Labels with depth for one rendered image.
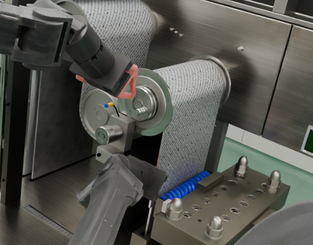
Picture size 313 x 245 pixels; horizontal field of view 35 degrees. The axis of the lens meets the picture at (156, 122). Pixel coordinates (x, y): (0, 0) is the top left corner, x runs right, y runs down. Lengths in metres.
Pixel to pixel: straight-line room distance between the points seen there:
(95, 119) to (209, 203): 0.33
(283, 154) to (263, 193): 2.65
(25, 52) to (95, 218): 0.26
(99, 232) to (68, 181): 0.74
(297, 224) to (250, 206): 0.98
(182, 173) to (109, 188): 0.43
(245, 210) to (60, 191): 0.50
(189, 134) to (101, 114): 0.21
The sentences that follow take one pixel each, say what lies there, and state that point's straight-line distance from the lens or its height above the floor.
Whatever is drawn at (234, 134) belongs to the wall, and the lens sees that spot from 4.04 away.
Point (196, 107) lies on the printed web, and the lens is 1.12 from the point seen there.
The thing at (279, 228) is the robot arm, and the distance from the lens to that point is 0.23.
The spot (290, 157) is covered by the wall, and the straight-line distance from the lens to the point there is 3.90.
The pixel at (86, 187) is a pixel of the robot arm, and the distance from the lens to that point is 0.97.
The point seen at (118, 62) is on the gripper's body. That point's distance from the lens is 0.84.
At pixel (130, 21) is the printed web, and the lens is 1.24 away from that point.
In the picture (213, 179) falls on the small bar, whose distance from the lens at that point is 1.23.
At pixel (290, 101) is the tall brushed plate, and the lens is 1.25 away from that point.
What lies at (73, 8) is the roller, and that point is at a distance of 1.17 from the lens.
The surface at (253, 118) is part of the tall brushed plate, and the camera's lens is 1.30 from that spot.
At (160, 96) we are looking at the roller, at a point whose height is 1.28.
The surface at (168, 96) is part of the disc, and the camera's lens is 1.01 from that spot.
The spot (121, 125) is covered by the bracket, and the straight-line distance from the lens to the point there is 1.06.
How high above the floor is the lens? 1.62
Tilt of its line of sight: 23 degrees down
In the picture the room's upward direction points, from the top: 11 degrees clockwise
